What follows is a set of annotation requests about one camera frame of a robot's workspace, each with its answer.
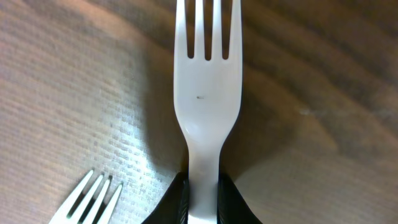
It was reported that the white plastic fork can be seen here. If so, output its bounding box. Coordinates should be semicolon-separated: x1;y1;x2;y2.
174;0;243;224

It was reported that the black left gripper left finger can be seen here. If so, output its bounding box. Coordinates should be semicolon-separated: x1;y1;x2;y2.
142;172;189;224

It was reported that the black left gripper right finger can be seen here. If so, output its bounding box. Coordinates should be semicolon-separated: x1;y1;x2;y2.
217;173;262;224

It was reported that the pale green plastic fork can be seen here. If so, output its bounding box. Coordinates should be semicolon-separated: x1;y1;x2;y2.
49;169;124;224

